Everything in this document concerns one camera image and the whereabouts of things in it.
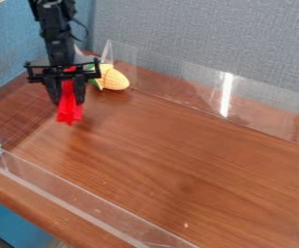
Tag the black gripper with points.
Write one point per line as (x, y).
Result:
(50, 75)

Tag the clear acrylic panel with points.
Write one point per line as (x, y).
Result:
(104, 214)
(249, 102)
(10, 66)

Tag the clear acrylic back panel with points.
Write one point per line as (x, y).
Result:
(249, 102)

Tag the yellow green toy corn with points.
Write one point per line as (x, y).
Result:
(113, 80)

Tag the clear acrylic left panel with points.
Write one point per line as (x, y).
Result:
(10, 66)

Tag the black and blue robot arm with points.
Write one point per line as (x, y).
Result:
(66, 63)

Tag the clear acrylic front panel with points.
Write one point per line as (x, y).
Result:
(104, 214)

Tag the red plastic bar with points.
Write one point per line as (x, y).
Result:
(69, 111)

